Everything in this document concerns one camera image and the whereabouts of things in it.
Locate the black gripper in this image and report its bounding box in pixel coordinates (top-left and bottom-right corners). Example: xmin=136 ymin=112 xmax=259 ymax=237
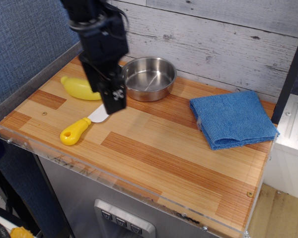
xmin=69 ymin=14 xmax=129 ymax=115

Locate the small stainless steel pan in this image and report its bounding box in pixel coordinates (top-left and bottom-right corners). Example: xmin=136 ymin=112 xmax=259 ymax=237
xmin=122 ymin=57 xmax=177 ymax=102

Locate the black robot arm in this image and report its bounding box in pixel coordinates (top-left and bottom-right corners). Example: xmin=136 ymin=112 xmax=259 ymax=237
xmin=62 ymin=0 xmax=129 ymax=115

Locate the yellow toy banana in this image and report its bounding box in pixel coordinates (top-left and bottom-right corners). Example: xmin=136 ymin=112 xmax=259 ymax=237
xmin=61 ymin=76 xmax=101 ymax=101

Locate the stainless steel cabinet front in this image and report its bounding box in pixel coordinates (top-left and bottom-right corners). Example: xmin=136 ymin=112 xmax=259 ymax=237
xmin=38 ymin=155 xmax=222 ymax=238

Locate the folded blue cloth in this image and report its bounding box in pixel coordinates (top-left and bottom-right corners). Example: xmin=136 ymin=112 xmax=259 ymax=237
xmin=189 ymin=91 xmax=279 ymax=150

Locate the silver button panel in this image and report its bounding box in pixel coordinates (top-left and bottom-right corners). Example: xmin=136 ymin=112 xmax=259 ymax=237
xmin=94 ymin=199 xmax=156 ymax=238

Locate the clear acrylic table guard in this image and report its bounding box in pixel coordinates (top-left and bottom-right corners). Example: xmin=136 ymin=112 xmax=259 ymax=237
xmin=0 ymin=112 xmax=272 ymax=238

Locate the yellow object bottom left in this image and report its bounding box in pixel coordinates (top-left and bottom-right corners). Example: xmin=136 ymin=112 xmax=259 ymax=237
xmin=10 ymin=227 xmax=34 ymax=238

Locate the white side cabinet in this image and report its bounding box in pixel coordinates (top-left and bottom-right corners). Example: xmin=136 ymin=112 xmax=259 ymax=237
xmin=263 ymin=94 xmax=298 ymax=198

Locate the toy knife yellow handle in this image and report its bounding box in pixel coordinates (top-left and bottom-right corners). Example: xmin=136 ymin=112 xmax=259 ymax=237
xmin=60 ymin=103 xmax=110 ymax=146

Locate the dark metal post right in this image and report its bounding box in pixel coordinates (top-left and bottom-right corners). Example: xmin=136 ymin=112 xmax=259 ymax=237
xmin=271 ymin=47 xmax=298 ymax=124

